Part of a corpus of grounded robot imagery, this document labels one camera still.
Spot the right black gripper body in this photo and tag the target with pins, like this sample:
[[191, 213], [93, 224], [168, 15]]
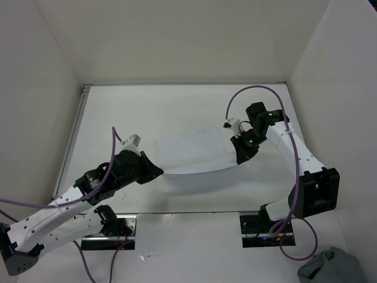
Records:
[[251, 138]]

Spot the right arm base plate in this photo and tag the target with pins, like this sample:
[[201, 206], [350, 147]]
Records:
[[255, 232]]

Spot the grey cloth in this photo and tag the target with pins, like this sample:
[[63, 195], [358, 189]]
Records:
[[333, 265]]

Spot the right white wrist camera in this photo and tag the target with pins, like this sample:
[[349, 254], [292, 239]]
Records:
[[233, 125]]

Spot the white skirt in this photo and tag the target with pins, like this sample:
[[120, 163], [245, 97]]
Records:
[[198, 152]]

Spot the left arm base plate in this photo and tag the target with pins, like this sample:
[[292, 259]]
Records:
[[123, 233]]

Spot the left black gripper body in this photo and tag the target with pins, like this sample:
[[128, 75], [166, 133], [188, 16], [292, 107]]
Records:
[[126, 180]]

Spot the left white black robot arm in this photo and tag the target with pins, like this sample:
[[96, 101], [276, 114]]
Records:
[[25, 242]]

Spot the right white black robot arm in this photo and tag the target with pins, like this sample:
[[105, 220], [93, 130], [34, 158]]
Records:
[[316, 188]]

